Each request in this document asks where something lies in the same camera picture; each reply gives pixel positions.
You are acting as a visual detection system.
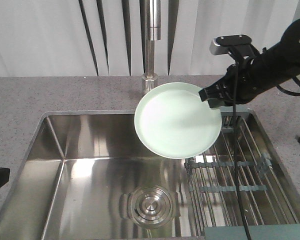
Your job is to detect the stainless steel sink faucet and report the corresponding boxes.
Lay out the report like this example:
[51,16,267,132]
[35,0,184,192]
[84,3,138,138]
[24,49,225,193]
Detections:
[141,0,161,96]

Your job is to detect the metal roll-up drying rack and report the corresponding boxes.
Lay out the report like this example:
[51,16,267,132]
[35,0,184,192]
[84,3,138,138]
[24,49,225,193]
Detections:
[184,107,300,240]

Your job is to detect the light green round plate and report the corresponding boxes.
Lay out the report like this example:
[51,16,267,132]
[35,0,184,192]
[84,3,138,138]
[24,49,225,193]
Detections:
[134,82,222,159]

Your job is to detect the black right camera cable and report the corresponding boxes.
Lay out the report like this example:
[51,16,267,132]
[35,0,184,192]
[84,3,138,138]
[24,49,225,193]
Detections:
[231,53,253,240]

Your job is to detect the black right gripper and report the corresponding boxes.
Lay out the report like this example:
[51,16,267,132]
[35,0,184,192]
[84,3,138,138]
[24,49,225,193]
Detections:
[198,47,263,109]

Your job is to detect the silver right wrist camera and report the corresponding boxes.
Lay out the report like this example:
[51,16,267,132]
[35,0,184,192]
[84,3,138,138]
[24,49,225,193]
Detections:
[209,34,253,56]

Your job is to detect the white pleated curtain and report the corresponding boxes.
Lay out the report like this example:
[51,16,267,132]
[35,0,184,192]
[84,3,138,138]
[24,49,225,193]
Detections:
[0,0,300,77]

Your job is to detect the stainless steel sink basin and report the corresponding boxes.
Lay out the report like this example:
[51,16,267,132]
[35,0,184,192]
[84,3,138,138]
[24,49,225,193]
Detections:
[0,111,204,240]

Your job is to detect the round steel sink drain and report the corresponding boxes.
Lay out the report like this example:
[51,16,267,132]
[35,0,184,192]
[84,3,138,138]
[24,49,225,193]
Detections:
[127,185,175,229]

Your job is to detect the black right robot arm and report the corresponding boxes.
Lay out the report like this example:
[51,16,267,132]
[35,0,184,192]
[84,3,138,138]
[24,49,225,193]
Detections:
[198,19,300,108]

